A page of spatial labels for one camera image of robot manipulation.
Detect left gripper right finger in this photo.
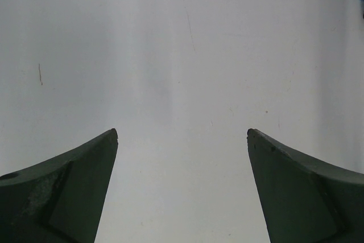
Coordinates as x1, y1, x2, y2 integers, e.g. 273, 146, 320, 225
247, 129, 363, 242

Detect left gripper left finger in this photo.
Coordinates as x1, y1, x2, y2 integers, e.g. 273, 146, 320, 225
1, 129, 118, 242

